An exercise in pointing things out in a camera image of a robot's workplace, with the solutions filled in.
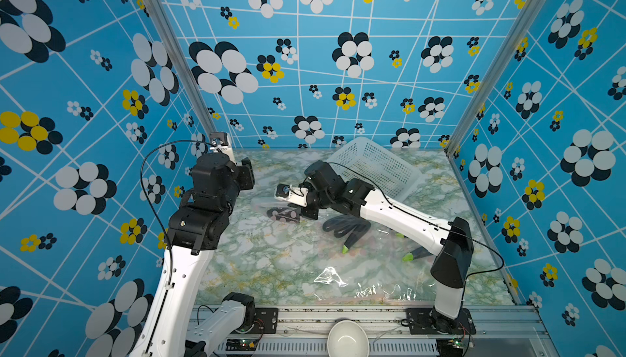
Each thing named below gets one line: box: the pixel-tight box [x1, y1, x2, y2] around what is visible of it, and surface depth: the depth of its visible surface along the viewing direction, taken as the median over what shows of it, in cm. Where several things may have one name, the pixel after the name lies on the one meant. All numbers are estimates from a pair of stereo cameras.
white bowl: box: [326, 319, 371, 357], surface depth 70 cm
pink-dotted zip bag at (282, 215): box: [254, 199, 324, 231], surface depth 96 cm
